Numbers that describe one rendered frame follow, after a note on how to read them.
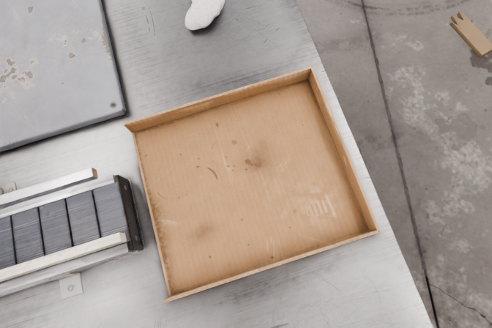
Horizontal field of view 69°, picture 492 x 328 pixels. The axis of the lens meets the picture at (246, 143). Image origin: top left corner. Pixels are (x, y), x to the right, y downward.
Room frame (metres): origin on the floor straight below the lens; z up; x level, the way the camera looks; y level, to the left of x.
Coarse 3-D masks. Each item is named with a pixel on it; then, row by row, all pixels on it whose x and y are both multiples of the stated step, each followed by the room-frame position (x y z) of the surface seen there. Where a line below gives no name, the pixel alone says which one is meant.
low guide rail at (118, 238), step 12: (96, 240) 0.04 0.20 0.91; (108, 240) 0.04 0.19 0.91; (120, 240) 0.04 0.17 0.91; (60, 252) 0.04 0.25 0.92; (72, 252) 0.03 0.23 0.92; (84, 252) 0.03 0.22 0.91; (24, 264) 0.03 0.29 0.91; (36, 264) 0.03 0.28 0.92; (48, 264) 0.02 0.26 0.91; (0, 276) 0.02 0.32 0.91; (12, 276) 0.02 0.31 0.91
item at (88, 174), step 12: (48, 180) 0.12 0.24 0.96; (60, 180) 0.11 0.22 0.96; (72, 180) 0.11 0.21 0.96; (84, 180) 0.11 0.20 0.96; (12, 192) 0.11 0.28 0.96; (24, 192) 0.11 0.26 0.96; (36, 192) 0.10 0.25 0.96; (48, 192) 0.10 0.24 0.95; (0, 204) 0.10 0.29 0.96; (12, 204) 0.10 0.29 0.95
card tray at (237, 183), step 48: (240, 96) 0.24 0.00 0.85; (288, 96) 0.23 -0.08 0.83; (144, 144) 0.19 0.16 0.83; (192, 144) 0.17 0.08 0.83; (240, 144) 0.16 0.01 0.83; (288, 144) 0.15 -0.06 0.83; (336, 144) 0.13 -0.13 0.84; (192, 192) 0.10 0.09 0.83; (240, 192) 0.09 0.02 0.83; (288, 192) 0.08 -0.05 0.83; (336, 192) 0.07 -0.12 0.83; (192, 240) 0.03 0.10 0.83; (240, 240) 0.02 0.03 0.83; (288, 240) 0.01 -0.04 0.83; (336, 240) 0.00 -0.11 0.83; (192, 288) -0.04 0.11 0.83
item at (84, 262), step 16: (112, 176) 0.13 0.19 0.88; (64, 192) 0.12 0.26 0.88; (80, 192) 0.12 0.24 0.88; (128, 192) 0.11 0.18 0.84; (16, 208) 0.11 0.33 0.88; (32, 208) 0.10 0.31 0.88; (128, 208) 0.09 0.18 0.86; (128, 224) 0.06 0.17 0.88; (96, 256) 0.03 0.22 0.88; (112, 256) 0.02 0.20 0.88; (32, 272) 0.02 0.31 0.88; (48, 272) 0.01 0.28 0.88; (64, 272) 0.01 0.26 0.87; (0, 288) 0.00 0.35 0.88; (16, 288) 0.00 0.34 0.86
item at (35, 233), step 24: (96, 192) 0.11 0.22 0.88; (120, 192) 0.11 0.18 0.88; (24, 216) 0.09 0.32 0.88; (48, 216) 0.09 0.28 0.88; (72, 216) 0.08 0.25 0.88; (96, 216) 0.08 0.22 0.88; (120, 216) 0.07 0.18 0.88; (0, 240) 0.07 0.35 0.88; (24, 240) 0.06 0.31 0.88; (48, 240) 0.06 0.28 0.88; (72, 240) 0.05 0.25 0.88; (0, 264) 0.03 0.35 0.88
